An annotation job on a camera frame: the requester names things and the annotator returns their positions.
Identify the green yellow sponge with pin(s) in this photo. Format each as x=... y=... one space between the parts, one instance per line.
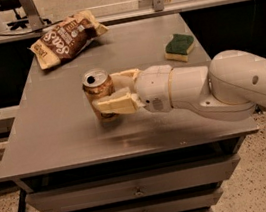
x=179 y=47

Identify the grey drawer cabinet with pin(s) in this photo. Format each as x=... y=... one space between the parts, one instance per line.
x=56 y=140

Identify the black office chair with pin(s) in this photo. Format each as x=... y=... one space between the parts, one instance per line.
x=26 y=14

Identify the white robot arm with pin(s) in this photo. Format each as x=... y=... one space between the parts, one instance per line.
x=229 y=88

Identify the orange soda can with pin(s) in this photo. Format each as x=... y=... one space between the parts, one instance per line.
x=98 y=84

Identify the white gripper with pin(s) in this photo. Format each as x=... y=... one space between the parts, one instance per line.
x=152 y=88

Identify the brown chip bag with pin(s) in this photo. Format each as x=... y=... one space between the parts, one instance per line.
x=64 y=41

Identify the middle grey drawer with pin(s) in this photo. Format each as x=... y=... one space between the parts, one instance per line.
x=176 y=202

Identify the top grey drawer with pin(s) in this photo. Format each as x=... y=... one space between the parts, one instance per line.
x=134 y=186

